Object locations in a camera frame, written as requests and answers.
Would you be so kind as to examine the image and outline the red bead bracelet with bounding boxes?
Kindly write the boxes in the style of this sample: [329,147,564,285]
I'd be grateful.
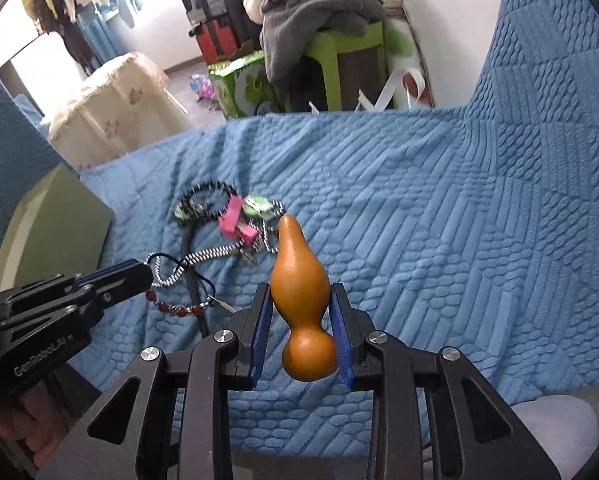
[144,254,233,318]

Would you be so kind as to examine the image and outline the orange wooden gourd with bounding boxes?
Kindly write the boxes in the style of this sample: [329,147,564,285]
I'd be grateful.
[270,214,340,382]

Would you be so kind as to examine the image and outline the cream cloth covered table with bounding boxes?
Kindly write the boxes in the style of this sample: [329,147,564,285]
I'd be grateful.
[47,51,195,171]

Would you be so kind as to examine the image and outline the pink hair clip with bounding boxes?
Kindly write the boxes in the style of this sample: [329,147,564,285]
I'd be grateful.
[218,197,258,244]

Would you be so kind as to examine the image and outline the grey clothing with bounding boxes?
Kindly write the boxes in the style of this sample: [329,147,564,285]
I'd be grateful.
[260,0,386,63]

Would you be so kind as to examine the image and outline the white wardrobe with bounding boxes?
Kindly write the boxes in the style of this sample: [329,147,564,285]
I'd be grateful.
[0,12,68,106]

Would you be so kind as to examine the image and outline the green printed carton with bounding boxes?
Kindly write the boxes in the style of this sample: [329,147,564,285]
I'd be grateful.
[208,50,285,121]

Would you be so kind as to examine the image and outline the black bead bracelet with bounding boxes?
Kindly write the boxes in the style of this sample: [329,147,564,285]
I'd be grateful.
[184,181,239,212]

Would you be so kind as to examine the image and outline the green jade pendant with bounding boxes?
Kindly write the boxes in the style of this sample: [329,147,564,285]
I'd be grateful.
[243,195,285,220]

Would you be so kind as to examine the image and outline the blue curtain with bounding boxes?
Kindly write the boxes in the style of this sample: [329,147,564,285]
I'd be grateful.
[77,2,135,68]

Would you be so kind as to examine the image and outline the blue quilted sofa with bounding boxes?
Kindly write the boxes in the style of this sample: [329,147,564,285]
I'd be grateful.
[0,0,599,466]

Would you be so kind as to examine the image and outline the black suitcase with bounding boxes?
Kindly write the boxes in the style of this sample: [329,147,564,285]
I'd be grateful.
[222,0,265,46]

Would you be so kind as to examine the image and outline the colourful cloth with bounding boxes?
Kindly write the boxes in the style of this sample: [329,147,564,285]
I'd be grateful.
[190,72,220,108]

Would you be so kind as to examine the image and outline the silver chain necklace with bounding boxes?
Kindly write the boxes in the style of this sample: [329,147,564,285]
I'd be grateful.
[152,220,281,289]

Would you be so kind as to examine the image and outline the pale green cardboard box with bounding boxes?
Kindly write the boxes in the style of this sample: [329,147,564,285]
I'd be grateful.
[0,162,116,293]

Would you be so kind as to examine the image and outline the white bag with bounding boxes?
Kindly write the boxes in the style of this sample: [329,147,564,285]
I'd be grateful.
[307,70,425,113]

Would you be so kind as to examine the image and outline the grey trouser leg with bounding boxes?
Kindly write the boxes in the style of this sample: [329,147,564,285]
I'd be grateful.
[509,394,599,480]

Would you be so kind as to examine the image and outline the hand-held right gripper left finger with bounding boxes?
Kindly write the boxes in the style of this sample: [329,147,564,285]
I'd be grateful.
[36,282,274,480]

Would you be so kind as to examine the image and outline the floral rolled mat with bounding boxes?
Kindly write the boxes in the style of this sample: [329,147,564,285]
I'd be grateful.
[367,0,435,108]

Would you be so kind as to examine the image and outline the green plastic stool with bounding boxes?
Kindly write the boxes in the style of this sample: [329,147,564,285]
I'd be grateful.
[284,22,395,113]

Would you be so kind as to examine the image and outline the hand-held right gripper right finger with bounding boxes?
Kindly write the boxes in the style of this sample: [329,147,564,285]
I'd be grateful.
[328,282,563,480]

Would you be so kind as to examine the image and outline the black leather cord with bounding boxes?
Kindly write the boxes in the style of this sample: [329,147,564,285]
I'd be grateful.
[190,220,211,338]

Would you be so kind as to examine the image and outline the person's left hand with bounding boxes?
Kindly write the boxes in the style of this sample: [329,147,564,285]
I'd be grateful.
[0,385,75,463]

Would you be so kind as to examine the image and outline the red suitcase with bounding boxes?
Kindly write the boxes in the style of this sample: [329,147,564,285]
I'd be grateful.
[194,17,245,66]

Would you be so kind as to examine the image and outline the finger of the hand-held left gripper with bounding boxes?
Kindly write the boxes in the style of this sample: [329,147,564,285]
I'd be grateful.
[0,262,148,307]
[0,261,155,334]

